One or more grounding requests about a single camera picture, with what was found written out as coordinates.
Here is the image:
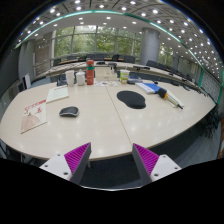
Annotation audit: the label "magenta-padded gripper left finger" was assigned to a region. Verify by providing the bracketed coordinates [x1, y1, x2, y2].
[39, 142, 92, 186]

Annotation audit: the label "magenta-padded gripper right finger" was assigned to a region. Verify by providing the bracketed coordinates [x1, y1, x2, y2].
[131, 143, 183, 187]

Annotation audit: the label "black computer mouse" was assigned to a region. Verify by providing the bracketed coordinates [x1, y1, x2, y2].
[59, 106, 80, 118]

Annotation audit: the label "black mouse pad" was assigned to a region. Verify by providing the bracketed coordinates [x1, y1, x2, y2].
[116, 90, 147, 110]

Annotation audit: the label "red and white poster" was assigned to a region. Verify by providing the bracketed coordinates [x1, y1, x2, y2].
[20, 99, 48, 135]

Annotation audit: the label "white paper booklet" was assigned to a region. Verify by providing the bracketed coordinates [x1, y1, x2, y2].
[45, 84, 70, 104]

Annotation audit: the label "blue and white book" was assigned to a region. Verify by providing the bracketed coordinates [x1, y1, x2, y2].
[135, 82, 163, 95]

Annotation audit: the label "black conference microphone unit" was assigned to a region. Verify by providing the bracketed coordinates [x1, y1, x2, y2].
[57, 73, 68, 87]
[127, 74, 144, 85]

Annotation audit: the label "white mug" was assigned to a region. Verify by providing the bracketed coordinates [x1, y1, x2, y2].
[75, 70, 87, 87]

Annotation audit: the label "colourful sticker sheet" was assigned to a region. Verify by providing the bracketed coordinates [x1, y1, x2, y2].
[94, 80, 119, 88]

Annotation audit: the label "red bottle with green band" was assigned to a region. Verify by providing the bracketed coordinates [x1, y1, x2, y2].
[85, 59, 96, 86]

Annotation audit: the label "green drink cup with straw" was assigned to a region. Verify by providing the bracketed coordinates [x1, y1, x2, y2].
[119, 68, 131, 85]

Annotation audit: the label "white cardboard box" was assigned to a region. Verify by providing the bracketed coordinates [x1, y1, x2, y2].
[94, 66, 118, 82]

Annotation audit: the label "row of dark office chairs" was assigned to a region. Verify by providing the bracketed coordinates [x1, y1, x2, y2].
[53, 53, 201, 88]

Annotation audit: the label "ceiling spotlights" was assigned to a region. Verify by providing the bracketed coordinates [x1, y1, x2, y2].
[18, 0, 223, 73]

